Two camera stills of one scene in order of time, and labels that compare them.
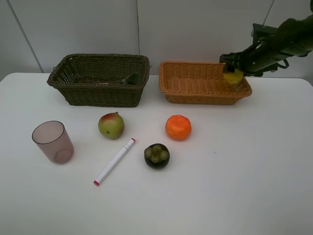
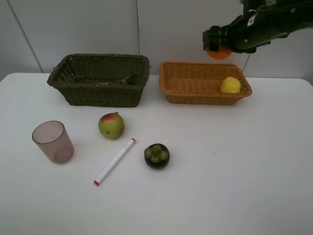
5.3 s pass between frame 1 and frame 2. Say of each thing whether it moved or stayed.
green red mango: stayed
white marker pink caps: stayed
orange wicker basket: stayed
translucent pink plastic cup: stayed
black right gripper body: moved
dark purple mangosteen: stayed
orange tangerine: moved
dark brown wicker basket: stayed
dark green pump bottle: stayed
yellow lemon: moved
